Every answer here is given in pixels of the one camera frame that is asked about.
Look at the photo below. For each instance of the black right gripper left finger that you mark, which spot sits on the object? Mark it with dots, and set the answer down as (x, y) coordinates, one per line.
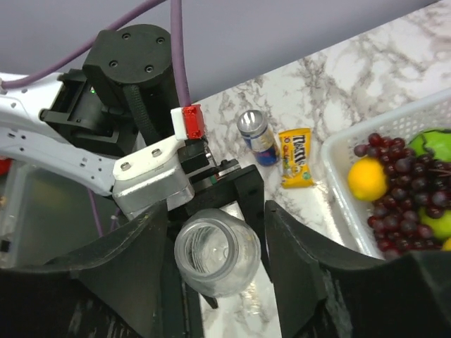
(108, 288)

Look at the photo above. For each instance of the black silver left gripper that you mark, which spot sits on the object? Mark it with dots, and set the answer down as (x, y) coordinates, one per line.
(166, 170)

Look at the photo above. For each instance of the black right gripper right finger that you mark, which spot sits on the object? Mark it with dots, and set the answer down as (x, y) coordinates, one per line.
(324, 289)

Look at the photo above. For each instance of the clear plastic bottle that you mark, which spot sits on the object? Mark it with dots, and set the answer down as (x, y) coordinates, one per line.
(217, 254)

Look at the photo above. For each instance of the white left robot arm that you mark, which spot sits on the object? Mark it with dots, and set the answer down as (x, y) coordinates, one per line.
(117, 126)

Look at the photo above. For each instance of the yellow M&M candy bag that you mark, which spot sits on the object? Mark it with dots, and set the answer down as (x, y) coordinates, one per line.
(295, 146)

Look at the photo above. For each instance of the red bull can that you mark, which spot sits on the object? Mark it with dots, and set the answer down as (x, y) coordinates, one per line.
(254, 129)

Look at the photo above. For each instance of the yellow lemon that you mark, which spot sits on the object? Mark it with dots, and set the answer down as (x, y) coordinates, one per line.
(367, 180)

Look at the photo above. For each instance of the red grape bunch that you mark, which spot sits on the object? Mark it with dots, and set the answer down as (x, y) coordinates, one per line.
(414, 213)

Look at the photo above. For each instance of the green apple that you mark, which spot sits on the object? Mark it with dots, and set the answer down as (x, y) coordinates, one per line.
(435, 142)

